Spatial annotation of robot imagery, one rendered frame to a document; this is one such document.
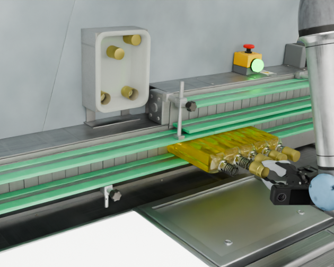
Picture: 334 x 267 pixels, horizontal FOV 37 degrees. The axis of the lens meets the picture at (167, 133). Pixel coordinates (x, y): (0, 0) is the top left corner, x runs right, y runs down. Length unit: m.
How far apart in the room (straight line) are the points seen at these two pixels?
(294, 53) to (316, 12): 0.95
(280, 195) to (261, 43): 0.81
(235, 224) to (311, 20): 0.59
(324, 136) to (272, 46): 0.95
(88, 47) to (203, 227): 0.57
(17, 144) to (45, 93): 0.17
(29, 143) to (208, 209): 0.52
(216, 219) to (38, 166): 0.49
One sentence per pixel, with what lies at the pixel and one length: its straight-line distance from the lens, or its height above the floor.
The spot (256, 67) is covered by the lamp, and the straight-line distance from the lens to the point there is 1.74.
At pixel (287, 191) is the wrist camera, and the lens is 1.23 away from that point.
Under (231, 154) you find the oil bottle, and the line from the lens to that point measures 1.41.
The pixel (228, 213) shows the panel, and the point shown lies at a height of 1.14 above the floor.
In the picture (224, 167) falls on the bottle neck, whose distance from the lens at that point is 1.36.
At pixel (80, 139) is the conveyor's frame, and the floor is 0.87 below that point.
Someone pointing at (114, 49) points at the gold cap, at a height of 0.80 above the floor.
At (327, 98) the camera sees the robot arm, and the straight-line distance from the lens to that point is 1.02.
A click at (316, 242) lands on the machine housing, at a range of 1.34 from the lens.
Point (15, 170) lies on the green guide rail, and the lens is 1.24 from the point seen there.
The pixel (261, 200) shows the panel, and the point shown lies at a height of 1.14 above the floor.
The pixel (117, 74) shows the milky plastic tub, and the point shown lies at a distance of 1.48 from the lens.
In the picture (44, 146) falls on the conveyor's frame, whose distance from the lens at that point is 1.32.
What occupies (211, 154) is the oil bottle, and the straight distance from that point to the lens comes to 1.38.
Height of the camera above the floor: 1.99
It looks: 47 degrees down
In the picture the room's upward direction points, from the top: 116 degrees clockwise
